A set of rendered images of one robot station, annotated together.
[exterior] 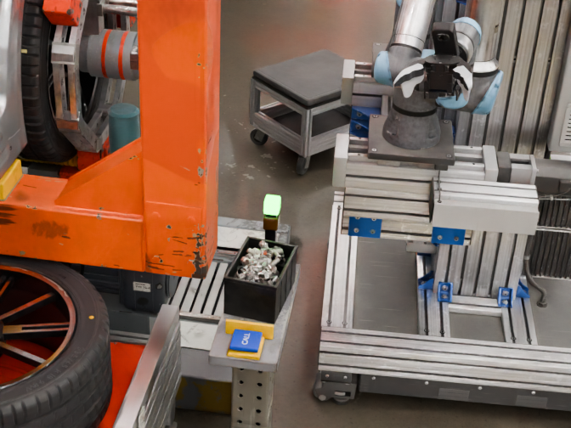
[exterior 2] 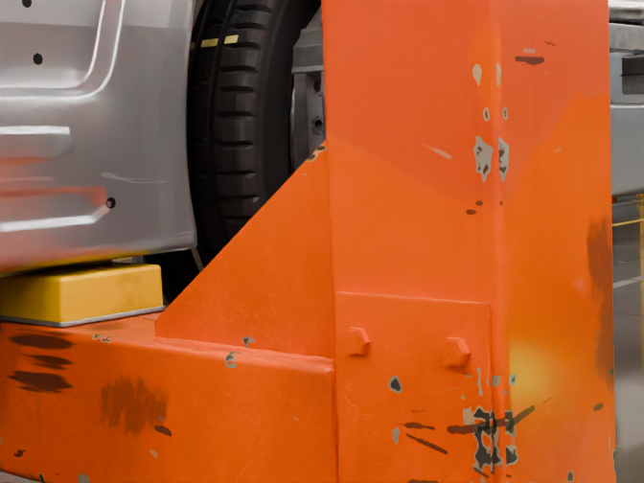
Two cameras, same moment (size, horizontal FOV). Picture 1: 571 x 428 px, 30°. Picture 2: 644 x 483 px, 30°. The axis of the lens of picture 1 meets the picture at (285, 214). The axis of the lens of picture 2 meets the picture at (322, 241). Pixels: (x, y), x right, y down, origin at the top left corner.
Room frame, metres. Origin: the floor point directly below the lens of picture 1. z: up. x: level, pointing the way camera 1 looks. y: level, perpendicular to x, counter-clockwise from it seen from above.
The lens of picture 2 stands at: (1.47, -0.17, 0.86)
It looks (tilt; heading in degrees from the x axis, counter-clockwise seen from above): 5 degrees down; 35
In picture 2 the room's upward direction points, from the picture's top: 2 degrees counter-clockwise
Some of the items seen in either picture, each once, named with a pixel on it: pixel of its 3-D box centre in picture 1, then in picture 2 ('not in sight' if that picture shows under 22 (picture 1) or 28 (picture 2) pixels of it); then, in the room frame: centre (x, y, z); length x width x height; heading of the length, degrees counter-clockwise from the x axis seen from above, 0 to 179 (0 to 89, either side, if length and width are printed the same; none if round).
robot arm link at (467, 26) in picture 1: (460, 41); not in sight; (2.20, -0.37, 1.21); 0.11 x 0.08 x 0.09; 162
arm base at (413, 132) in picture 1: (413, 119); not in sight; (2.49, -0.32, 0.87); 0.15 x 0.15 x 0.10
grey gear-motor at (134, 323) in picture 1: (104, 284); not in sight; (2.53, 0.52, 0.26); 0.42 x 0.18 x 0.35; 83
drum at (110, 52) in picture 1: (118, 54); not in sight; (2.84, 0.51, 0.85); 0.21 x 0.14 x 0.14; 83
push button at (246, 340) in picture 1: (245, 342); not in sight; (2.03, 0.08, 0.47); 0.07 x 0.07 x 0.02; 83
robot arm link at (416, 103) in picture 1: (421, 78); not in sight; (2.49, -0.33, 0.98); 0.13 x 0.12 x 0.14; 72
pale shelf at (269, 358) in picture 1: (257, 311); not in sight; (2.20, 0.06, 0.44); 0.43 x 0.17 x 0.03; 173
